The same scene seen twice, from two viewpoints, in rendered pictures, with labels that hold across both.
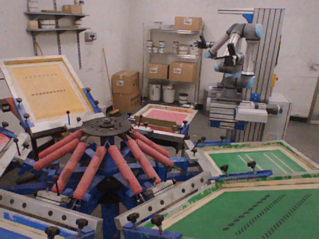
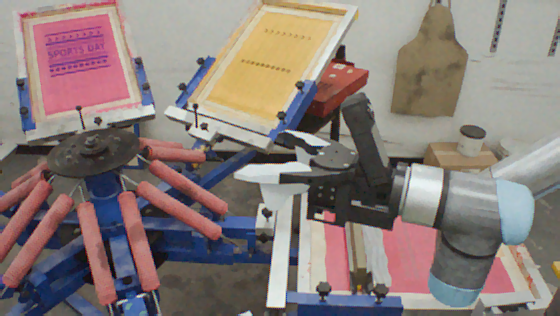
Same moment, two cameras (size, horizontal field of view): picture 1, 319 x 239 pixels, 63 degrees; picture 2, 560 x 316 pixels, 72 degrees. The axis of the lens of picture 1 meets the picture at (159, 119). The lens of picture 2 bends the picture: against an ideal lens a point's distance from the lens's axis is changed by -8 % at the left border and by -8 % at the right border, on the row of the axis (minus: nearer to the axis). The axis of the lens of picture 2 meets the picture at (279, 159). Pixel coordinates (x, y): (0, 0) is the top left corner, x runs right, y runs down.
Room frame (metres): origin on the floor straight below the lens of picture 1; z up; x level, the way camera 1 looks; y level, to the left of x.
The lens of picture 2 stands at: (1.73, -0.91, 1.97)
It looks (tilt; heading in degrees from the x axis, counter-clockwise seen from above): 32 degrees down; 75
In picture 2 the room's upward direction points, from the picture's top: straight up
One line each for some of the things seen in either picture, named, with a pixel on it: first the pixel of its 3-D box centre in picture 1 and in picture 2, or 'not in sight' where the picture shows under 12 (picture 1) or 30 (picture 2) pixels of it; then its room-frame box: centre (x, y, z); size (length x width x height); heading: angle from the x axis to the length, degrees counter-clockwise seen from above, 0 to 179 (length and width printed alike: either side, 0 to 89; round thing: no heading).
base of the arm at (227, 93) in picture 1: (229, 91); not in sight; (2.35, -0.64, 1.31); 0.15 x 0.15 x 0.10
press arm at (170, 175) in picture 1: (199, 175); not in sight; (1.56, -0.29, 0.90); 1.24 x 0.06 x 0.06; 101
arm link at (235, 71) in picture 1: (234, 70); (461, 256); (2.07, -0.58, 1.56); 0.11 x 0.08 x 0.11; 55
